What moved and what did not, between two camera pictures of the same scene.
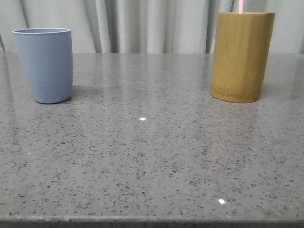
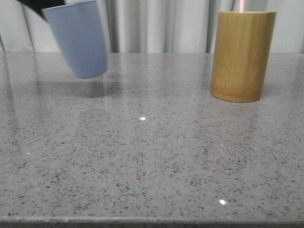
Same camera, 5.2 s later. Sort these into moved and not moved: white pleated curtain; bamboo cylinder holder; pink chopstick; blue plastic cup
Moved: blue plastic cup
Not moved: pink chopstick; white pleated curtain; bamboo cylinder holder
